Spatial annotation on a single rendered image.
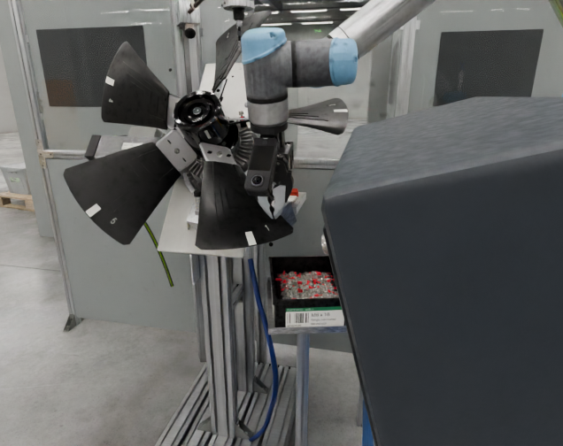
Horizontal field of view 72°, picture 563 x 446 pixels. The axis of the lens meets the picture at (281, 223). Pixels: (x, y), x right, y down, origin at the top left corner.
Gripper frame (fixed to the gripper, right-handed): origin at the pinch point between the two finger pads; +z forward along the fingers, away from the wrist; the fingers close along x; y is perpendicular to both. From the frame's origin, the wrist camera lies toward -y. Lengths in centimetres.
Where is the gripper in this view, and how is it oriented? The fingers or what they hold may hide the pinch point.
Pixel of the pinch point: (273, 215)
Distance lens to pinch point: 82.2
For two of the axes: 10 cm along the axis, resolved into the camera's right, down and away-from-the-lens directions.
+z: 0.5, 8.2, 5.8
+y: 2.0, -5.7, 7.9
